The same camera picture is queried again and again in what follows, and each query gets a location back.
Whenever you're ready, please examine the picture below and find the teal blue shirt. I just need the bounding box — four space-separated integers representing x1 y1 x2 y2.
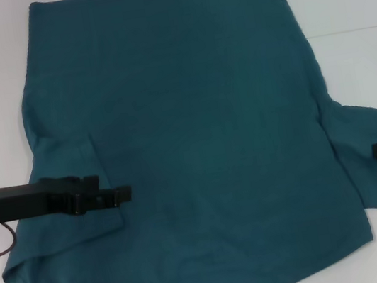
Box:
0 0 377 283

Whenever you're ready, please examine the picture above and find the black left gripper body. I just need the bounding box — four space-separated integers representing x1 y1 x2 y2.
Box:
0 171 86 229

